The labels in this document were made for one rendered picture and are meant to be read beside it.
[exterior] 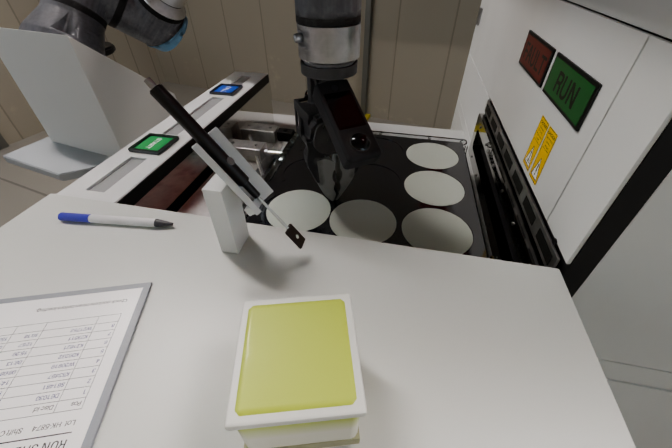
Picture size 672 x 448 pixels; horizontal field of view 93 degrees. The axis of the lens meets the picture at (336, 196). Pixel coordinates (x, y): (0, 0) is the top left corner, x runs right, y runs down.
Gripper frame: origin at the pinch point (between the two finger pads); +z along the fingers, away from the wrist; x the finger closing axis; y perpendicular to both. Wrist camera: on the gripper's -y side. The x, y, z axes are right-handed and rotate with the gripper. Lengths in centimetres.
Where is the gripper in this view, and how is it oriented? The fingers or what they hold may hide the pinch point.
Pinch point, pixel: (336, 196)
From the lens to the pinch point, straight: 50.6
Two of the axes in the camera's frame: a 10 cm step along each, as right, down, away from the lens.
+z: 0.0, 7.9, 6.2
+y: -4.1, -5.7, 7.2
